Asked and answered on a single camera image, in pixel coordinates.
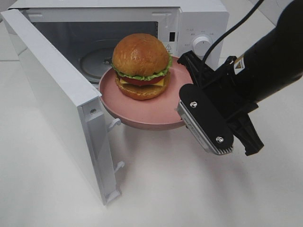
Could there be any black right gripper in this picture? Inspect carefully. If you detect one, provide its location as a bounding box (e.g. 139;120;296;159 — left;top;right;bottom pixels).
177;51;264;156

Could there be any pink round plate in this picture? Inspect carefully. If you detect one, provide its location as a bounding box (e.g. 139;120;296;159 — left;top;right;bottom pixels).
99;57;192;131

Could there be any burger with lettuce and cheese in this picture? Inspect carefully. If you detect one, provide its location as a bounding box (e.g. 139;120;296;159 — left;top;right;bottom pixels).
112;33;172;100

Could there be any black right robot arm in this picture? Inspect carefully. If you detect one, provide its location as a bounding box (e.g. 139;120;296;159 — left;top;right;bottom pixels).
177;0;303;156

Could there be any upper white microwave knob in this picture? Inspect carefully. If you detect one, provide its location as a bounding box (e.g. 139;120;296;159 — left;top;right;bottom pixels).
191;34;213;57

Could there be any glass microwave turntable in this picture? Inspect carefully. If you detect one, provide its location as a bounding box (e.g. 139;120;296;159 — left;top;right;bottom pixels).
80;48;113;85

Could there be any white microwave oven body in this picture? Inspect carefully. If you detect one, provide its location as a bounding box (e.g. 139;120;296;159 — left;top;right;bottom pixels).
6;0;229;87

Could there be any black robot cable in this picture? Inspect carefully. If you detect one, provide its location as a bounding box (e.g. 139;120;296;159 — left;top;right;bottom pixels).
198;0;263;88

